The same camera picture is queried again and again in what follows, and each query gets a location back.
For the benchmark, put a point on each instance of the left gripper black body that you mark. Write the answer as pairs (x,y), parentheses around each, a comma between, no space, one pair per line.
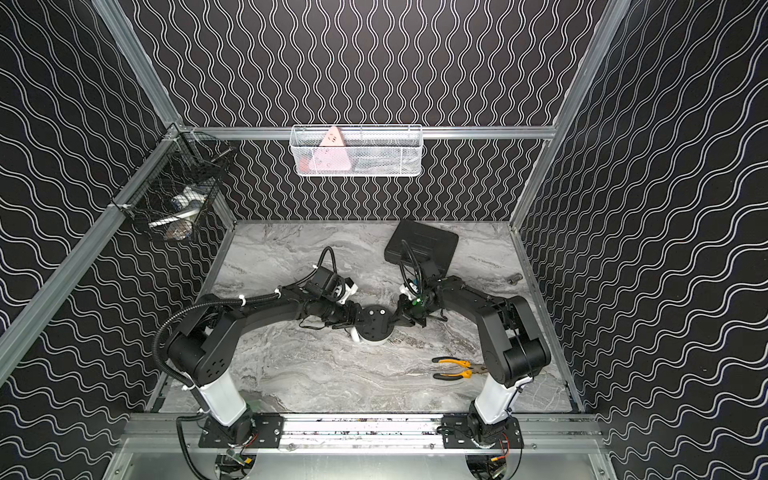
(346,308)

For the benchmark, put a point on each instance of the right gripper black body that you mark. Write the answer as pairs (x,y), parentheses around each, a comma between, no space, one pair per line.
(413,311)

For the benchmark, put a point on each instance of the white twin-bell alarm clock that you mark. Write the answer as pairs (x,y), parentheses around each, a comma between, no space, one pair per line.
(373,324)

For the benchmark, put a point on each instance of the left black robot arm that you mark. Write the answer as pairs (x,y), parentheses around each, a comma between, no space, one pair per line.
(196,346)

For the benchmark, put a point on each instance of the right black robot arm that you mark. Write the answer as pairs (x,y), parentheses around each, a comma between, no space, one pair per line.
(511,342)

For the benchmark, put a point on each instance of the black plastic tool case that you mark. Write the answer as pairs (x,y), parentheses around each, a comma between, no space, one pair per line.
(433,248)

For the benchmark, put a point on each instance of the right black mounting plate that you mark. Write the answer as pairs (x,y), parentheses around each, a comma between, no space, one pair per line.
(469,431)

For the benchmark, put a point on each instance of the black mounting plate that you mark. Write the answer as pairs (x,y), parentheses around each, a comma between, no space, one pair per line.
(469,431)
(256,430)

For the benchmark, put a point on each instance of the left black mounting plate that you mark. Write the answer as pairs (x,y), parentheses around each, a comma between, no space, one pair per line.
(256,430)

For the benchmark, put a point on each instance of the pink triangle card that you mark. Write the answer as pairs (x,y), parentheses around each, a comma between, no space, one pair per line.
(331,156)

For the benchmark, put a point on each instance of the white items in black basket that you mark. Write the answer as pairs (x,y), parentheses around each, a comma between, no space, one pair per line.
(178,223)

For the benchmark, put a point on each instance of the yellow-handled pliers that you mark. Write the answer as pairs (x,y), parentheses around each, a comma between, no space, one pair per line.
(465,369)

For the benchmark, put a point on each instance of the white wire mesh basket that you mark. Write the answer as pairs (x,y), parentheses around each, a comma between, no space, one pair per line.
(376,150)

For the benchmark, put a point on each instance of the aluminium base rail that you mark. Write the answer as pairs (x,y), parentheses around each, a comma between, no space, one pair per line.
(402,434)

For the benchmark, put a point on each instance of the black wire mesh basket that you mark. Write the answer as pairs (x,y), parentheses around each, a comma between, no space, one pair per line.
(196,160)

